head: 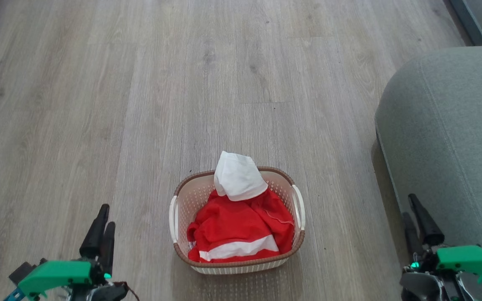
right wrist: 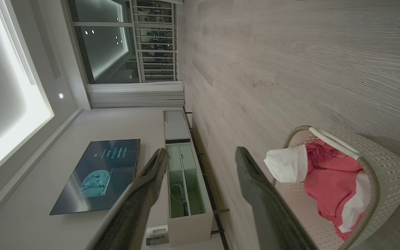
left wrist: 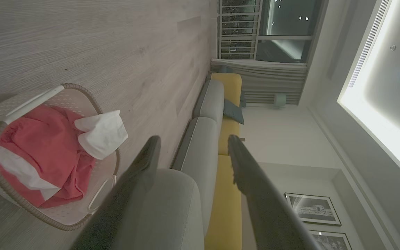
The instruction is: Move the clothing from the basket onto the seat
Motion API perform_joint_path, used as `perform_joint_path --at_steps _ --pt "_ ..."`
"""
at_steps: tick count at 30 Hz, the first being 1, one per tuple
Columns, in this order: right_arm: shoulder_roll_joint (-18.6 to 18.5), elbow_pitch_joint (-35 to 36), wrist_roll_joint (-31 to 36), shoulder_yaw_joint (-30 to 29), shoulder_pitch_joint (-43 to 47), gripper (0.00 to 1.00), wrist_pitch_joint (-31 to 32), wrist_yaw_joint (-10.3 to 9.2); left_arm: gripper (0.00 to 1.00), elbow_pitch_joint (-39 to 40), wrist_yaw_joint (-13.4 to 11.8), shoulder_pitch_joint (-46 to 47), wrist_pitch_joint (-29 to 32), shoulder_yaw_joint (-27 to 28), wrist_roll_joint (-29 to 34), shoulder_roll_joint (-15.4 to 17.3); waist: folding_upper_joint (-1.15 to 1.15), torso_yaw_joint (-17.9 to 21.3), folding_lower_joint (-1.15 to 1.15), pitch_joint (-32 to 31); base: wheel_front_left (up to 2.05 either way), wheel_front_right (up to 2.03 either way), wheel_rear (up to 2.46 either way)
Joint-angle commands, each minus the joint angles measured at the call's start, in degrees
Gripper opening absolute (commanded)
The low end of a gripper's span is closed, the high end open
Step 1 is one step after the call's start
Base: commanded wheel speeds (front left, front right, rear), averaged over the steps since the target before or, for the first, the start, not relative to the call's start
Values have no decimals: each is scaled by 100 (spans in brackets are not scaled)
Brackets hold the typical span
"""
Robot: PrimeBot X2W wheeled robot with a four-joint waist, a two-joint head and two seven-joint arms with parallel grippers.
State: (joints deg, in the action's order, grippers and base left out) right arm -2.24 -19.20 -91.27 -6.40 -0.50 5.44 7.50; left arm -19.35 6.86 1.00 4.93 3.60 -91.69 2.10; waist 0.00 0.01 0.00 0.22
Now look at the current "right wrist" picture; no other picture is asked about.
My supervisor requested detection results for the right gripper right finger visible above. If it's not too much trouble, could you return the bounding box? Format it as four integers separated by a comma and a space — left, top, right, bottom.
235, 146, 318, 250

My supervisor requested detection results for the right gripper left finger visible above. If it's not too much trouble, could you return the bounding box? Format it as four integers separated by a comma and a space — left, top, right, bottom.
94, 148, 169, 250

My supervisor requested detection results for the white router box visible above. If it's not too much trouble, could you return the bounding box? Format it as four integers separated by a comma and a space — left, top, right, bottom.
146, 226, 170, 246

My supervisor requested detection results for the flat screen television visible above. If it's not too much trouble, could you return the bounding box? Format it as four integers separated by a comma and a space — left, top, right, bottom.
50, 139, 141, 216

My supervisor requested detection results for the white garment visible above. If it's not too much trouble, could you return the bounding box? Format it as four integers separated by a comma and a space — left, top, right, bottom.
264, 144, 309, 183

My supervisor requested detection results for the white television cabinet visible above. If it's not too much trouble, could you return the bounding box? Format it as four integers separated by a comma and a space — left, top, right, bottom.
164, 108, 230, 250

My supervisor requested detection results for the red white-trimmed garment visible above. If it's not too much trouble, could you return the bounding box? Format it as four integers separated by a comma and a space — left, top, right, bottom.
303, 139, 372, 241

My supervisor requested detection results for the white pleated curtain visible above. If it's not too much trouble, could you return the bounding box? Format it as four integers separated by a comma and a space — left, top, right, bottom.
86, 81, 185, 109

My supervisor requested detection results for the white woven laundry basket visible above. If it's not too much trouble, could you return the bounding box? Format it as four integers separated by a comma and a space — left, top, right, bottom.
273, 125, 400, 250

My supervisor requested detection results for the large glass window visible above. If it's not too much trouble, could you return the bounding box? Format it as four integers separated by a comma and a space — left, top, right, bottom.
66, 0, 141, 84

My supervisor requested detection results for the recessed ceiling light panel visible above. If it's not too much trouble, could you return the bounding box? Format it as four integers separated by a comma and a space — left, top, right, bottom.
0, 0, 55, 184

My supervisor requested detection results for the white balcony railing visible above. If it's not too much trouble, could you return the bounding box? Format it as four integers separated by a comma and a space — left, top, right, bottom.
131, 0, 179, 83

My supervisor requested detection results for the linear air vent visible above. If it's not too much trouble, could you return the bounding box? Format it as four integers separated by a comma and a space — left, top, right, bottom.
0, 0, 36, 85

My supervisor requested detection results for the white coiled cable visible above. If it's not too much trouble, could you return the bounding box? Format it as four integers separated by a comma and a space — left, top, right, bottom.
170, 184, 187, 205

